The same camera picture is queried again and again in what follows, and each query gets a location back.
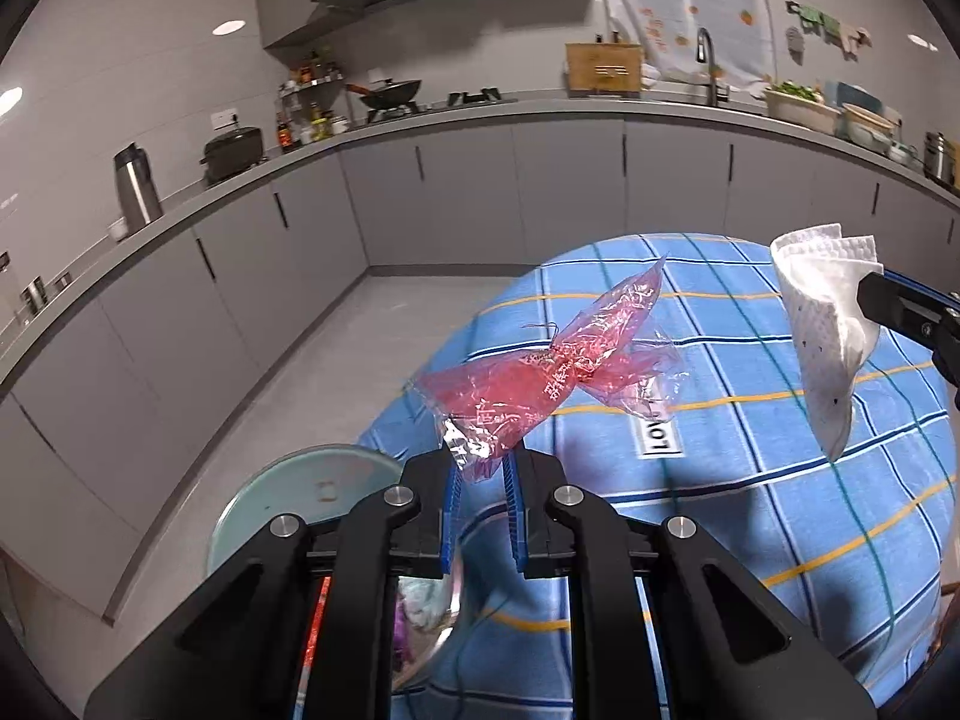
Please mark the blue plaid tablecloth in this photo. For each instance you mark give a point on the blue plaid tablecloth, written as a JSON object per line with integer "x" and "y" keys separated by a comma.
{"x": 853, "y": 548}

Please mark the teal trash bin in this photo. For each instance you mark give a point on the teal trash bin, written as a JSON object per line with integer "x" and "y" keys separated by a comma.
{"x": 324, "y": 484}

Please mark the beige bowl stack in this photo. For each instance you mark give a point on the beige bowl stack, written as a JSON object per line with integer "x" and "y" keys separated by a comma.
{"x": 866, "y": 129}

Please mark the white love label sticker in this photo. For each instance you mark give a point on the white love label sticker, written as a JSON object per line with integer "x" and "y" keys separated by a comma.
{"x": 659, "y": 438}

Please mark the spice rack with bottles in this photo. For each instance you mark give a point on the spice rack with bottles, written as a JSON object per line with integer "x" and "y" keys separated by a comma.
{"x": 307, "y": 99}

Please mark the purple snack wrapper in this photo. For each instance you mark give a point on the purple snack wrapper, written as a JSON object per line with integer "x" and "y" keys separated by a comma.
{"x": 406, "y": 618}

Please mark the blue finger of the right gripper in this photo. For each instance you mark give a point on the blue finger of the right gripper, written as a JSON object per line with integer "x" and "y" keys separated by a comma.
{"x": 900, "y": 294}
{"x": 922, "y": 314}

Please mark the pink cellophane wrapper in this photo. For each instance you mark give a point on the pink cellophane wrapper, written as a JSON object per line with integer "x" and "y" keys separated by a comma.
{"x": 485, "y": 407}

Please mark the white paper napkin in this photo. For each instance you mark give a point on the white paper napkin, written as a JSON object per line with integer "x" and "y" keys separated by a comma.
{"x": 819, "y": 270}

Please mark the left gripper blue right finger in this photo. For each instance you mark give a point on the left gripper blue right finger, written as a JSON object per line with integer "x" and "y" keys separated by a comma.
{"x": 665, "y": 622}

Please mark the black rice cooker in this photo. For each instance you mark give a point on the black rice cooker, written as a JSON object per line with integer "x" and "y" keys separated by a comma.
{"x": 231, "y": 153}

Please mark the steel pot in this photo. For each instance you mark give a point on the steel pot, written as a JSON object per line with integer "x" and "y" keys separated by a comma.
{"x": 940, "y": 159}

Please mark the dark sauce bottle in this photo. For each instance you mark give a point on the dark sauce bottle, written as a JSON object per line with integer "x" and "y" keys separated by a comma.
{"x": 284, "y": 135}

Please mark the grey lower cabinets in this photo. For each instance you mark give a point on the grey lower cabinets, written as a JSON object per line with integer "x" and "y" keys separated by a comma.
{"x": 112, "y": 394}

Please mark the orange print window curtain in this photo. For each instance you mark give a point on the orange print window curtain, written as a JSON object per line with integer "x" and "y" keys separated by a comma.
{"x": 667, "y": 29}

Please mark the red plastic bag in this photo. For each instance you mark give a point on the red plastic bag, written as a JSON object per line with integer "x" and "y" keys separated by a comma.
{"x": 316, "y": 620}

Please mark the hanging cloths on wall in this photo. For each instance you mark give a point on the hanging cloths on wall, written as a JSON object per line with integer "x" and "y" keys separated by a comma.
{"x": 849, "y": 40}

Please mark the gas stove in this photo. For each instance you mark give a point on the gas stove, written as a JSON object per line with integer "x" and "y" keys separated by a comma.
{"x": 378, "y": 111}

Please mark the black wok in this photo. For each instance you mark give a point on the black wok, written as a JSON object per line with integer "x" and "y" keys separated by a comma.
{"x": 387, "y": 95}

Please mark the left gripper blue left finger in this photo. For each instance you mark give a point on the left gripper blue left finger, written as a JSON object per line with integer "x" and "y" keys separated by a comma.
{"x": 234, "y": 648}

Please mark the black kitchen faucet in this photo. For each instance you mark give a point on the black kitchen faucet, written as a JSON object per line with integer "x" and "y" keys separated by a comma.
{"x": 717, "y": 91}

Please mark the steel thermos jug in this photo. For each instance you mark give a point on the steel thermos jug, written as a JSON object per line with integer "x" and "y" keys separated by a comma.
{"x": 136, "y": 190}

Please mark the beige vegetable basin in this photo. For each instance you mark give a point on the beige vegetable basin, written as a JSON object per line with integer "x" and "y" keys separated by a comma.
{"x": 801, "y": 105}

